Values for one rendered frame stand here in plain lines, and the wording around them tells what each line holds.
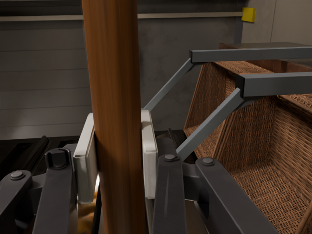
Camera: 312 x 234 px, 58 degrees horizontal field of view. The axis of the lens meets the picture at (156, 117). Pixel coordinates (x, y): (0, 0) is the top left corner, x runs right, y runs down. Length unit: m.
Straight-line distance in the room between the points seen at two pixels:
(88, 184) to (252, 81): 0.50
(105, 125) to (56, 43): 2.85
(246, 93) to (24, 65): 2.72
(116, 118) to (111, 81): 0.02
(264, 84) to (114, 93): 0.50
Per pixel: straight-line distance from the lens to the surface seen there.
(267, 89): 0.64
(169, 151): 0.16
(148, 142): 0.16
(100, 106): 0.17
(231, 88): 1.71
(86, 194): 0.16
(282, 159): 1.25
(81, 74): 3.03
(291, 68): 1.18
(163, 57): 2.97
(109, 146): 0.17
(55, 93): 3.14
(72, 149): 0.18
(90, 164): 0.16
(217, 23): 3.05
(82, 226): 1.08
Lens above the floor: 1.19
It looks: 5 degrees down
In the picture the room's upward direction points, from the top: 93 degrees counter-clockwise
